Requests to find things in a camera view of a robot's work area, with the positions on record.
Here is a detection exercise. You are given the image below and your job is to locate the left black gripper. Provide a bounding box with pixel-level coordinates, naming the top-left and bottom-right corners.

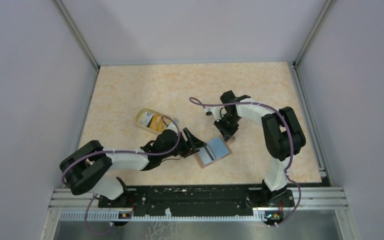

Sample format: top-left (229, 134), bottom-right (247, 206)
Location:
top-left (161, 127), bottom-right (207, 160)

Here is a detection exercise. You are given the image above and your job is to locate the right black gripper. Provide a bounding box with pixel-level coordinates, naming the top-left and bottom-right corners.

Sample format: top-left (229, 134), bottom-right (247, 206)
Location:
top-left (213, 114), bottom-right (242, 142)

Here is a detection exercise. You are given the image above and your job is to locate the brown leather card holder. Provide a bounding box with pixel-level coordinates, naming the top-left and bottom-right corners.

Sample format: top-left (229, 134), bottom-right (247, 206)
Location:
top-left (193, 136), bottom-right (232, 169)

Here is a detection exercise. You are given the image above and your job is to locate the beige oval card tray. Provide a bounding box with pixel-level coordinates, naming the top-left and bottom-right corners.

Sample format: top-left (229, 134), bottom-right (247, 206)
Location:
top-left (134, 107), bottom-right (177, 135)

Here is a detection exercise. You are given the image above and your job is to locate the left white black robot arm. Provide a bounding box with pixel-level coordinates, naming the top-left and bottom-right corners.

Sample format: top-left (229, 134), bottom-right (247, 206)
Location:
top-left (59, 128), bottom-right (207, 207)

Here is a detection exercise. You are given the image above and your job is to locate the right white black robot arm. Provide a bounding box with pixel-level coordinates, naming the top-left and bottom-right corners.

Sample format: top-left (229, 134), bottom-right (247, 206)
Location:
top-left (207, 90), bottom-right (306, 206)

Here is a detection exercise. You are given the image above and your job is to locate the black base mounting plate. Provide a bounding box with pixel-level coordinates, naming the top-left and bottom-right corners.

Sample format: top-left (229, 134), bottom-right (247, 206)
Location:
top-left (98, 183), bottom-right (295, 217)

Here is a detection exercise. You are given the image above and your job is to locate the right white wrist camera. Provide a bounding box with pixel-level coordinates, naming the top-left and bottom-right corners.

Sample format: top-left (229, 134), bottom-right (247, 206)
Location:
top-left (204, 106), bottom-right (224, 122)

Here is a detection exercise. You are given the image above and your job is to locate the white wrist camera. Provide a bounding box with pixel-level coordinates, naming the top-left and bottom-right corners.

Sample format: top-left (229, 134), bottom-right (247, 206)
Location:
top-left (166, 118), bottom-right (180, 134)
top-left (204, 106), bottom-right (224, 122)

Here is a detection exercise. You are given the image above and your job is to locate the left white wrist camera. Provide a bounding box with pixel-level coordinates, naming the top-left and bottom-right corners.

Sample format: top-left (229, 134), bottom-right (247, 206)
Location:
top-left (166, 118), bottom-right (180, 134)

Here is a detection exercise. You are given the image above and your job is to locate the right aluminium corner post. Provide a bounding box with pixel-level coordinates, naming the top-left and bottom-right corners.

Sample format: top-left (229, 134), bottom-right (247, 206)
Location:
top-left (293, 0), bottom-right (337, 70)

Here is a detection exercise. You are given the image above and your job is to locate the aluminium corner post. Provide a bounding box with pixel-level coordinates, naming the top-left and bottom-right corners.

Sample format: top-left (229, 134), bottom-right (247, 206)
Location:
top-left (293, 0), bottom-right (337, 70)
top-left (52, 0), bottom-right (100, 71)

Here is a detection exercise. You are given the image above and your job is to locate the aluminium frame rail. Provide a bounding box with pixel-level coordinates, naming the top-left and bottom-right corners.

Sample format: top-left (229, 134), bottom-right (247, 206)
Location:
top-left (49, 185), bottom-right (348, 210)

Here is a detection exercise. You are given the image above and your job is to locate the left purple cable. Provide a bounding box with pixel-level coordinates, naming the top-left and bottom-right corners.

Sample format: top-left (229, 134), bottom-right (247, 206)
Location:
top-left (61, 115), bottom-right (181, 236)

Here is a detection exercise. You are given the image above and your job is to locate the left aluminium corner post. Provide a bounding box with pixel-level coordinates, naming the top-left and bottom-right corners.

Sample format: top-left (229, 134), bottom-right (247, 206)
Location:
top-left (52, 0), bottom-right (100, 71)

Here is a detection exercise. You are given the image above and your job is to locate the white slotted cable duct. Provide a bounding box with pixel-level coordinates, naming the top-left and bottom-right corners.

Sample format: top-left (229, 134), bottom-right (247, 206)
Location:
top-left (59, 210), bottom-right (268, 222)

